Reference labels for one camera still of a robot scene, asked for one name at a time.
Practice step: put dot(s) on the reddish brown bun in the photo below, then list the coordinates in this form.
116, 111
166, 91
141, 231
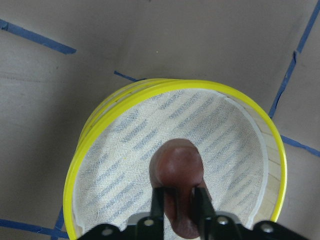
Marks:
177, 167

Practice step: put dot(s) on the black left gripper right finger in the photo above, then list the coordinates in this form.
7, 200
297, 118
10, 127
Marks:
203, 208

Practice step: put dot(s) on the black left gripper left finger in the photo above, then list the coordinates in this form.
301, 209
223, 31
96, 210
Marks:
157, 203

